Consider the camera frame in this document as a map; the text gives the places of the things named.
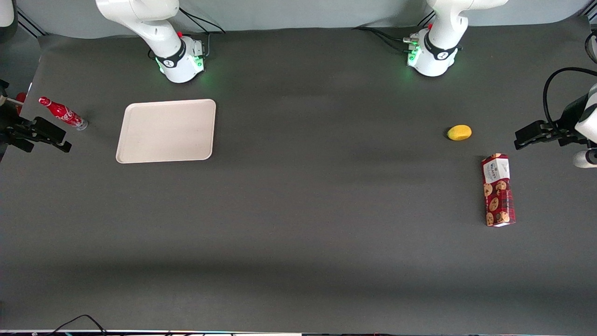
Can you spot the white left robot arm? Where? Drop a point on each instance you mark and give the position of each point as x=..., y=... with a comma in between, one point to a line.
x=443, y=42

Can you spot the yellow lemon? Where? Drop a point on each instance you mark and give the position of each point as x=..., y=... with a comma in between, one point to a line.
x=459, y=132

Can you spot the red cookie box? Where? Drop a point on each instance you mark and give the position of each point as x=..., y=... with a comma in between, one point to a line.
x=499, y=196

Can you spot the cream plastic tray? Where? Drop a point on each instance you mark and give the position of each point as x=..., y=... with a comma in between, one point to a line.
x=165, y=130

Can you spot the red coke bottle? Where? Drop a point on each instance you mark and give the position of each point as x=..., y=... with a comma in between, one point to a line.
x=65, y=114

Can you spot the dark grey table mat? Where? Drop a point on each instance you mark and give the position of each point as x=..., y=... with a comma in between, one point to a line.
x=298, y=210

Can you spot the red object beside table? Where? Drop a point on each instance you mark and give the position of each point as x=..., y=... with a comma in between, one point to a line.
x=22, y=105

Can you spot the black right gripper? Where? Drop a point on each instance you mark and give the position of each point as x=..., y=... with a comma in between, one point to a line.
x=10, y=127

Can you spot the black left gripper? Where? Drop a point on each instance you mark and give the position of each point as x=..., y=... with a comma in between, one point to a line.
x=567, y=121

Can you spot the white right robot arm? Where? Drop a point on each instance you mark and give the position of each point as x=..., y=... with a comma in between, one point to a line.
x=161, y=28

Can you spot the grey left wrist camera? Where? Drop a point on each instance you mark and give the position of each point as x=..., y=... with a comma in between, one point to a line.
x=585, y=158

